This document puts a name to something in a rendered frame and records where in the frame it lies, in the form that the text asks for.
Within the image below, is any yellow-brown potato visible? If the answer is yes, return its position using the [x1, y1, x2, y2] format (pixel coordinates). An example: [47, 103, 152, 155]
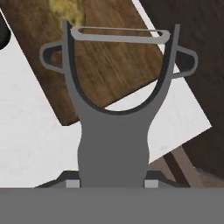
[48, 0, 86, 28]

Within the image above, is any black round object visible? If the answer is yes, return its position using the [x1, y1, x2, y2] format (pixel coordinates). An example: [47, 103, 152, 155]
[0, 11, 12, 51]

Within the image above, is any brown wooden cutting board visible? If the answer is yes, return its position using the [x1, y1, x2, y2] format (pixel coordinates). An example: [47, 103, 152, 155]
[0, 0, 165, 127]

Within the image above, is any grey Y-shaped peeler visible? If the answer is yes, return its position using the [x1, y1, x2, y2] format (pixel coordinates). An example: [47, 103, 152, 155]
[38, 19, 200, 189]

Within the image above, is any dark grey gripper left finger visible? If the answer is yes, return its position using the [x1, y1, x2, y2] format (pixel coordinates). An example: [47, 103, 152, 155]
[35, 170, 81, 189]

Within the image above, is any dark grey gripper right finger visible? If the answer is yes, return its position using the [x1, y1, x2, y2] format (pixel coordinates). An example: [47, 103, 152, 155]
[143, 170, 182, 189]

